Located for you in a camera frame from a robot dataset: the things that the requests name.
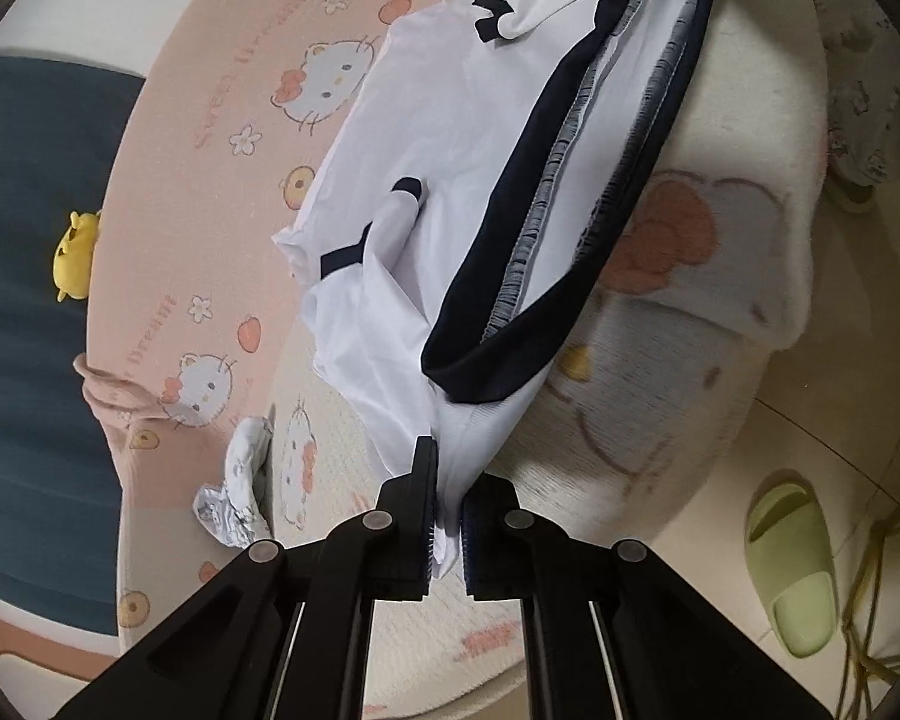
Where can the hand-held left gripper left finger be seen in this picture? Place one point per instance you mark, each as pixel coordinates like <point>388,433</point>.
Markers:
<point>424,540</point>

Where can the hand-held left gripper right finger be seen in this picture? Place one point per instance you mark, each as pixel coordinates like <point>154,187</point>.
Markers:
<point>471,555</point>

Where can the white shirt with navy trim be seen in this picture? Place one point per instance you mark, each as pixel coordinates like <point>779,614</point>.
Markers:
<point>435,127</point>

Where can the small white blue-patterned cloth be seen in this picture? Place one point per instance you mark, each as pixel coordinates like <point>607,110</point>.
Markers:
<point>236,495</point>

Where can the green slipper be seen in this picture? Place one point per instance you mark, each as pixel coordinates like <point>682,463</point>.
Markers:
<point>791,577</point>

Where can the pink cream printed blanket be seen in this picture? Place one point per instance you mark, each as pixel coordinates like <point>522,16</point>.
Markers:
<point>195,240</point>

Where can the yellow plush toy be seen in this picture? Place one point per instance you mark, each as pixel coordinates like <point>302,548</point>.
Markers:
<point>75,255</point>

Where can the dark blue curtain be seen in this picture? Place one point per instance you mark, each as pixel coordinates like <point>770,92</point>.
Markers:
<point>30,277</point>

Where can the patterned pajama pants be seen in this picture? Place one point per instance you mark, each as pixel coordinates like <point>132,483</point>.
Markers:
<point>870,75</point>

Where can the pink white bed frame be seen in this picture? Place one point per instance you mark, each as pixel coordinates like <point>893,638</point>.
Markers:
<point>45,660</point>

